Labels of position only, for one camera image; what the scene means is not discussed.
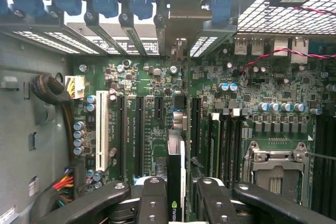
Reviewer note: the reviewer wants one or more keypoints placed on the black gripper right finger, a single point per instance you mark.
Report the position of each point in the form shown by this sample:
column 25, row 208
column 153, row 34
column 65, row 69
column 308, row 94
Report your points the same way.
column 215, row 205

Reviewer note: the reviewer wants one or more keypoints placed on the solid metal slot cover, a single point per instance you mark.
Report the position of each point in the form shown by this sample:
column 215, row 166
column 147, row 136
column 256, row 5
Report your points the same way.
column 134, row 37
column 160, row 37

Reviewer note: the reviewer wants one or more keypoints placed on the metal rear port block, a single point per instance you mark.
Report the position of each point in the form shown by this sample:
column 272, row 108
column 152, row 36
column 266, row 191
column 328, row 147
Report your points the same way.
column 241, row 46
column 281, row 48
column 299, row 51
column 257, row 46

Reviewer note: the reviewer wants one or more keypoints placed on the installed RAM stick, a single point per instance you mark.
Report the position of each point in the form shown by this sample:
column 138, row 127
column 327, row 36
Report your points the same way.
column 214, row 142

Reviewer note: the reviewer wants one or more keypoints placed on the perforated metal slot cover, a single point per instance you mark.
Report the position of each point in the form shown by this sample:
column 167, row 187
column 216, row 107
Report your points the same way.
column 203, row 47
column 39, row 41
column 76, row 45

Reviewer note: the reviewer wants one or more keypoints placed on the long dark expansion slot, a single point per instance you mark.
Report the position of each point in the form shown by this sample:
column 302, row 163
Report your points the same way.
column 139, row 134
column 197, row 124
column 122, row 134

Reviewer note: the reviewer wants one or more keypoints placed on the black open PC case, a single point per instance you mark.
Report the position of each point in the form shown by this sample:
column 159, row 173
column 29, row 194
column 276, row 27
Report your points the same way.
column 26, row 119

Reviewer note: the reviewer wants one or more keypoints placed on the green motherboard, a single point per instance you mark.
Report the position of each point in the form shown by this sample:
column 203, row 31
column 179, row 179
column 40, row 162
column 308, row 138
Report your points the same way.
column 147, row 82

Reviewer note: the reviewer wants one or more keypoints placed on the empty black RAM slot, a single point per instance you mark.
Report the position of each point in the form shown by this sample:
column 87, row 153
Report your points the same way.
column 232, row 150
column 240, row 150
column 224, row 150

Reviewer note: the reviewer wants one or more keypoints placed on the short dark expansion slot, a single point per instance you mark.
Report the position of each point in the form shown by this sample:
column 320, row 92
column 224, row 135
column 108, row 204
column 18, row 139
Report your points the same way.
column 158, row 107

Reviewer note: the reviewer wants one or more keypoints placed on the white power connector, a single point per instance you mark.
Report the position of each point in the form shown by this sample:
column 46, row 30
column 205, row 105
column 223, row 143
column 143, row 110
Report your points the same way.
column 77, row 87

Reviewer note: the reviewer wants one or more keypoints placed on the metal CPU socket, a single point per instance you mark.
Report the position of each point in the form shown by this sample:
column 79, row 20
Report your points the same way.
column 275, row 176

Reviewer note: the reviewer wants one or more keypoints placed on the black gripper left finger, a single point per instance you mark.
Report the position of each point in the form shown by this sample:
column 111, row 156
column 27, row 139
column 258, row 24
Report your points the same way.
column 153, row 203

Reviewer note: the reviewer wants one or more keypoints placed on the thin metal locking lever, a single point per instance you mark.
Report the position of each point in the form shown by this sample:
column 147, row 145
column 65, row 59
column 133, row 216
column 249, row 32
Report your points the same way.
column 323, row 155

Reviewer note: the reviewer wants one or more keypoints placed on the white PCI expansion slot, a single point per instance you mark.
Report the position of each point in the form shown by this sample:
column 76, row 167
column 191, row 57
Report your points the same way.
column 102, row 129

